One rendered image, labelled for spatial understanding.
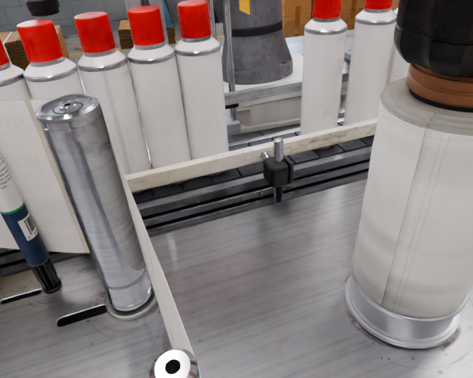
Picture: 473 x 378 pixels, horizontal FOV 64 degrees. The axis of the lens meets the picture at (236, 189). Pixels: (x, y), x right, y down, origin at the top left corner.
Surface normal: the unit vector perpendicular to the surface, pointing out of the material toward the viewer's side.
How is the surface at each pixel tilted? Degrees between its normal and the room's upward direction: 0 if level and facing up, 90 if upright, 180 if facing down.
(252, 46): 70
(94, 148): 90
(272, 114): 90
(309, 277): 0
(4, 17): 90
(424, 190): 91
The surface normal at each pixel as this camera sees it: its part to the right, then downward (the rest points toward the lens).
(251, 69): -0.18, 0.27
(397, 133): -0.92, 0.29
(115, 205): 0.80, 0.31
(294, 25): 0.23, 0.51
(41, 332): -0.06, -0.81
